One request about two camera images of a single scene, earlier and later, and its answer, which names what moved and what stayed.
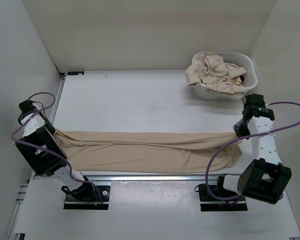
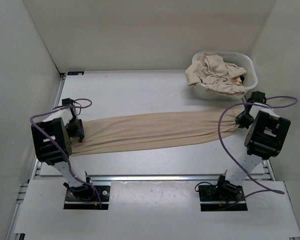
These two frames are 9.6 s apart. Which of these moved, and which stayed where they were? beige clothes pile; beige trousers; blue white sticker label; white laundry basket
Moved: beige trousers
Stayed: blue white sticker label; white laundry basket; beige clothes pile
